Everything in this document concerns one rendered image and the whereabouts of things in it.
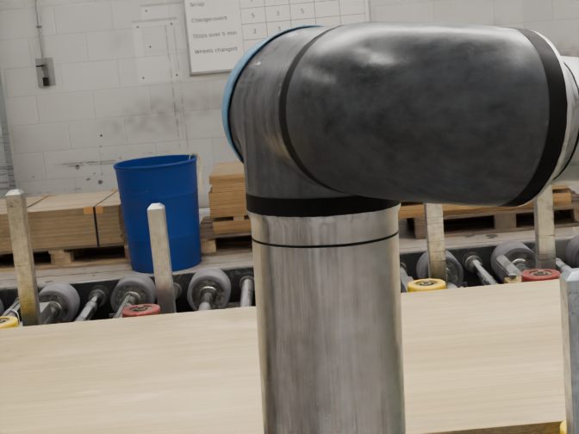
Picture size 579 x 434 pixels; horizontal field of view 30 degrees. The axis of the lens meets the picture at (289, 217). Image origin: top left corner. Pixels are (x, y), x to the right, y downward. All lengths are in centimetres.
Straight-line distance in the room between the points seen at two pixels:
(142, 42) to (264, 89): 783
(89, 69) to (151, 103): 55
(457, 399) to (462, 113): 100
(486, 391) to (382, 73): 103
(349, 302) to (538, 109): 21
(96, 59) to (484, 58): 803
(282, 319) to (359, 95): 20
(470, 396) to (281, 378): 85
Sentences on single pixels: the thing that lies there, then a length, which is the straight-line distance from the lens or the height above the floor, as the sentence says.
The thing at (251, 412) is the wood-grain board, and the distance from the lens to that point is 162.
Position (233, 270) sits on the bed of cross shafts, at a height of 83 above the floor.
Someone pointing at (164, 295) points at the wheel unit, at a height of 91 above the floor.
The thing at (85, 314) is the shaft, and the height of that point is 81.
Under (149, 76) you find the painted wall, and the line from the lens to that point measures 858.
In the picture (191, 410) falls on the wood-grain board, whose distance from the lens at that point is 166.
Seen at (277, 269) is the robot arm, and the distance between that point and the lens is 78.
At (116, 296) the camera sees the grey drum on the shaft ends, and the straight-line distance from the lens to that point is 283.
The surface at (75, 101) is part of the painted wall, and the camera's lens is 871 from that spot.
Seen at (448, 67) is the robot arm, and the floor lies 142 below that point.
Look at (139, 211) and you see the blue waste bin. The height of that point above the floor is 41.
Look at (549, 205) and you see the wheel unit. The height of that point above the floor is 103.
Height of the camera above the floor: 145
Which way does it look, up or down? 10 degrees down
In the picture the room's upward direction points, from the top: 5 degrees counter-clockwise
